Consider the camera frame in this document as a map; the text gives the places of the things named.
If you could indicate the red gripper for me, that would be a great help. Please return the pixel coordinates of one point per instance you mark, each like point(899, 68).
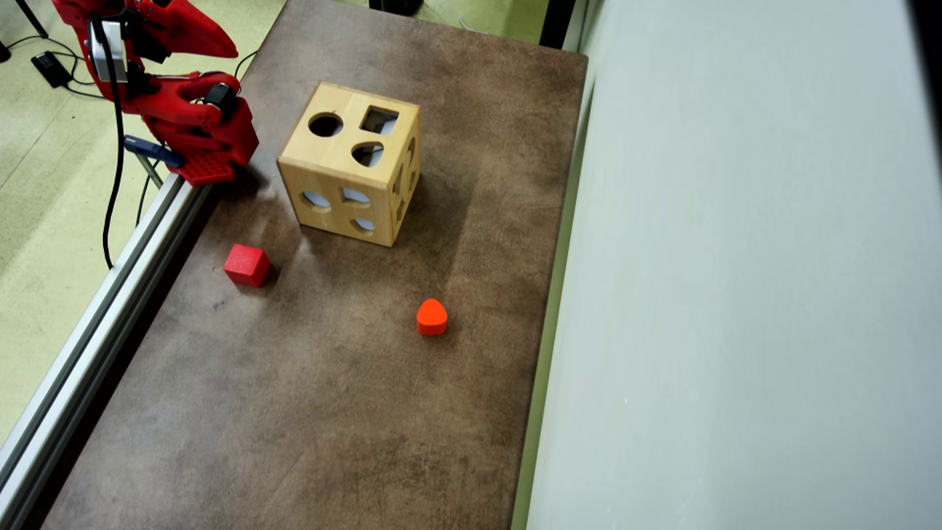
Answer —
point(193, 25)

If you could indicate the red wooden cube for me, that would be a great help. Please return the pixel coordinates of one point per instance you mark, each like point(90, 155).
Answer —
point(246, 265)

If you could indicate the red robot arm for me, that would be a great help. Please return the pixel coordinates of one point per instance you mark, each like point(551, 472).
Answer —
point(188, 110)

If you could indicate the black box object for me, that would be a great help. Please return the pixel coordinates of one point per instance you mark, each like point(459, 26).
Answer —
point(396, 6)

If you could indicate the wooden shape sorter box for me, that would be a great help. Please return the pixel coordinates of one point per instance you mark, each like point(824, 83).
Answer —
point(346, 177)

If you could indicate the blue clamp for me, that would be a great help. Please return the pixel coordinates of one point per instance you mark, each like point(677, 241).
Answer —
point(151, 149)

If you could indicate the black power adapter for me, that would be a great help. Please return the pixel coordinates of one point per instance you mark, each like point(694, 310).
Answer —
point(51, 68)

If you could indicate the black stand leg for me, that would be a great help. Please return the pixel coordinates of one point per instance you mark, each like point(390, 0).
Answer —
point(31, 18)

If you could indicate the orange rounded wooden block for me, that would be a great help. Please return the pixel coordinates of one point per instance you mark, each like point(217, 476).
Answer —
point(432, 318)

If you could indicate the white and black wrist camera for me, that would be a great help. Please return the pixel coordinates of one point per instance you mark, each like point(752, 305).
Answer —
point(110, 55)

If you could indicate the dark vertical post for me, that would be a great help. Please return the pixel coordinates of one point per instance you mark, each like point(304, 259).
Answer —
point(557, 22)

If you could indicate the aluminium profile rail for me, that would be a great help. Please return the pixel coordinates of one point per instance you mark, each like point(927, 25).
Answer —
point(44, 427)

